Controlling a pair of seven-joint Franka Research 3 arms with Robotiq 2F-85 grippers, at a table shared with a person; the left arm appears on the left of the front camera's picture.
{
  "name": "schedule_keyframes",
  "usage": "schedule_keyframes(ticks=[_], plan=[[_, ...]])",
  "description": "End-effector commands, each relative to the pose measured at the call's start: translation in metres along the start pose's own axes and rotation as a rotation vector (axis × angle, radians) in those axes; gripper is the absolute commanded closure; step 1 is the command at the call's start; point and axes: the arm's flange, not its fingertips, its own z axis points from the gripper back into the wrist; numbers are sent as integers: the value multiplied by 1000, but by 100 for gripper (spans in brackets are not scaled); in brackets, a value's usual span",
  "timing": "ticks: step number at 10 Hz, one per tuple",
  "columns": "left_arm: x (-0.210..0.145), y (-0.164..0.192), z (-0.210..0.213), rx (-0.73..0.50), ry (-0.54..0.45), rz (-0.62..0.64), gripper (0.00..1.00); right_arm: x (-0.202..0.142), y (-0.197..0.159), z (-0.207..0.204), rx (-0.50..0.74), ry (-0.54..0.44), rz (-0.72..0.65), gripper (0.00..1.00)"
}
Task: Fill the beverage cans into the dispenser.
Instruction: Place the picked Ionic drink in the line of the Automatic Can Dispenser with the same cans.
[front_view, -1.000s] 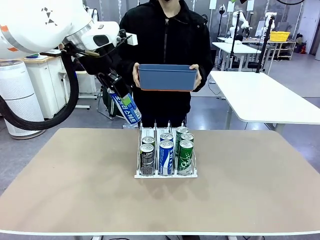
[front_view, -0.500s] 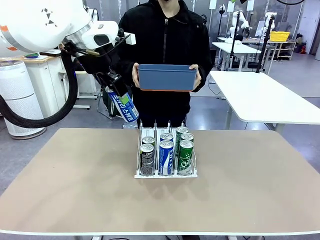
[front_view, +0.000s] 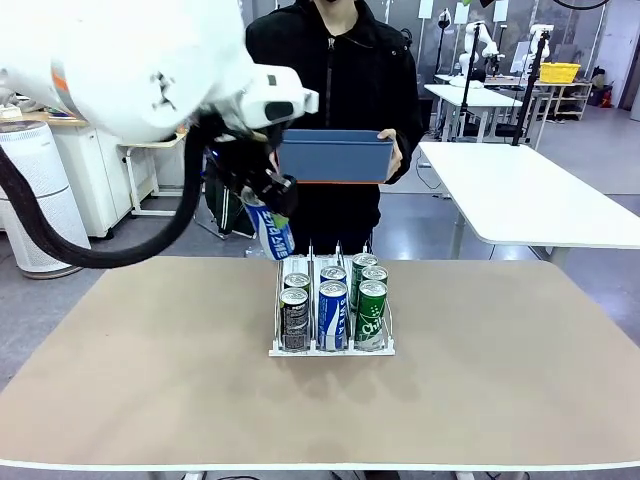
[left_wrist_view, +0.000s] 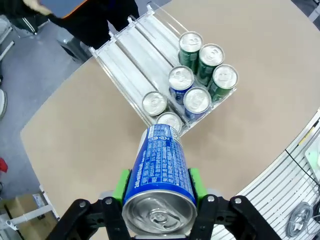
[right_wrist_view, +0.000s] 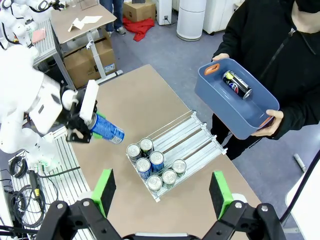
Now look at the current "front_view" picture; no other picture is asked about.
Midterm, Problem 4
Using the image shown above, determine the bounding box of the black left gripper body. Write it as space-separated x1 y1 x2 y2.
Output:
210 130 280 190

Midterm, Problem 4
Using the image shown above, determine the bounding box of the blue Pocari Sweat can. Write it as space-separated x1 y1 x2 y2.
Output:
319 264 348 286
241 192 297 262
317 279 348 351

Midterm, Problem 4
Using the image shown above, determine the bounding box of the blue plastic basket orange trim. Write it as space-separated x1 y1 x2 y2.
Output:
276 128 397 185

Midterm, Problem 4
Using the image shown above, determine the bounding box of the person's left forearm black sleeve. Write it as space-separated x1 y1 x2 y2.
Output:
394 112 425 171

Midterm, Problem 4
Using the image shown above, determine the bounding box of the person's left hand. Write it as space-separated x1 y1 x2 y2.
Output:
377 128 405 185

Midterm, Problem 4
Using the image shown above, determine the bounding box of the dark green striped jacket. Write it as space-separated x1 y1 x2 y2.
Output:
202 159 257 239

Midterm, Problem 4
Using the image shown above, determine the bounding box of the black Pepsi can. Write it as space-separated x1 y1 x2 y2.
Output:
278 287 310 350
283 271 312 301

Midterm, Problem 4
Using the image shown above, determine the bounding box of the white background desk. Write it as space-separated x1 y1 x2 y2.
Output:
424 83 524 144

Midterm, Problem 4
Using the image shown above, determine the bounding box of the white rolling side table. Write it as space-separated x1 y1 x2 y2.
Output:
117 133 196 219

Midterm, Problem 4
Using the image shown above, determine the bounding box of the yellow plastic crate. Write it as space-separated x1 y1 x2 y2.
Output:
539 61 583 83

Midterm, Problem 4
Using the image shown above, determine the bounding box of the person in black jacket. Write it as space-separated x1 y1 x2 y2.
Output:
244 0 424 259

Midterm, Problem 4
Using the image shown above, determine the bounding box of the white cabinet wooden top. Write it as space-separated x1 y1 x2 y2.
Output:
52 115 157 239

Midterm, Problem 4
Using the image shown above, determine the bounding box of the low wooden shelf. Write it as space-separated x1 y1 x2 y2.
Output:
537 79 595 122

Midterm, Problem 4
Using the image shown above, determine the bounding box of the white round air purifier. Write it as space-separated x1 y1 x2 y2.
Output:
0 119 95 280

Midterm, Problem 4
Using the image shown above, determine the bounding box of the large white table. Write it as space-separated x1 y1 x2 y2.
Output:
418 141 640 269

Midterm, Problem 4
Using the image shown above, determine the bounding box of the black camera stand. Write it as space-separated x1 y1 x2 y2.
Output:
434 8 453 76
460 21 484 137
510 28 552 147

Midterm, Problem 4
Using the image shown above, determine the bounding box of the metal folding chair frame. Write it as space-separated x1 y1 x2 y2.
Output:
193 199 226 240

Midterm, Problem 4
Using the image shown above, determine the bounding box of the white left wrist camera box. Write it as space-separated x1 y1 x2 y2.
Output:
239 64 320 132

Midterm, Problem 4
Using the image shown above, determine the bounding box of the white wire can dispenser rack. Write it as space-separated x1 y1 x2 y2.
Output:
267 237 396 358

